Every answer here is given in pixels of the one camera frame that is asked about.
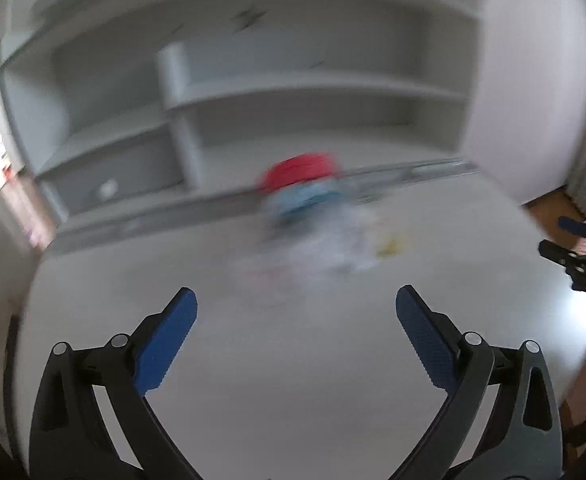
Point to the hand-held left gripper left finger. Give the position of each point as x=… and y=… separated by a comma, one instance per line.
x=165, y=340

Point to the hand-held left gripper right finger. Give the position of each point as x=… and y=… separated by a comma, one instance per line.
x=428, y=345

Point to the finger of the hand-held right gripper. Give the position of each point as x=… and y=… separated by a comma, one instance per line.
x=558, y=252
x=575, y=225

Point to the small yellow packet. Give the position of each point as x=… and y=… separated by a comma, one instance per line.
x=392, y=249

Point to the pink patterned bedding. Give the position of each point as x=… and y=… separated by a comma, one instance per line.
x=580, y=385

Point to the white round drawer knob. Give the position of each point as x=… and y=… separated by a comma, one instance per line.
x=108, y=189

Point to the grey drawer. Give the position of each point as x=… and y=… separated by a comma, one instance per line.
x=123, y=170

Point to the red round container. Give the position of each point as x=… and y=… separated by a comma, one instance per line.
x=298, y=172

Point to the white shelf unit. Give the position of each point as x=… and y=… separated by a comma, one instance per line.
x=298, y=60

